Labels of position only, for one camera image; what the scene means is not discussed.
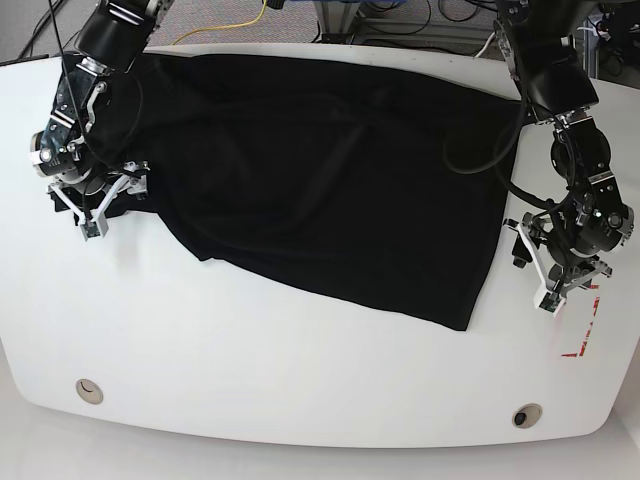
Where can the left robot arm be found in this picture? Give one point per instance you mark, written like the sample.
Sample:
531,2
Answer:
537,41

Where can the black t-shirt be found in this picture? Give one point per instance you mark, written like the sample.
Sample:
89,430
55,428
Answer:
333,178

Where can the left table grommet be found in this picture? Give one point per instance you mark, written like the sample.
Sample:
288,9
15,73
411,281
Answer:
89,391

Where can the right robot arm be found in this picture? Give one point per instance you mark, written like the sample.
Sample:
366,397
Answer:
92,148

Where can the red tape rectangle marking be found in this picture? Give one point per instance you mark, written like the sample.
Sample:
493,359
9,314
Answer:
578,317

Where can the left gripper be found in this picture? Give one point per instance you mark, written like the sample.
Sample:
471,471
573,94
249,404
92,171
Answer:
574,257

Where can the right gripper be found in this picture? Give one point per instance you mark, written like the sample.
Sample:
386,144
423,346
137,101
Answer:
92,189

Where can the right table grommet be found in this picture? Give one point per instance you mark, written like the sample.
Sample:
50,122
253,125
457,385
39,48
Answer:
527,416

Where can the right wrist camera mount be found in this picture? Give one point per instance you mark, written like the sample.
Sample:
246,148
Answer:
92,219

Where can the table grommet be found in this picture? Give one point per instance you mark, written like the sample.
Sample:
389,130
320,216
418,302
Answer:
527,416
89,391

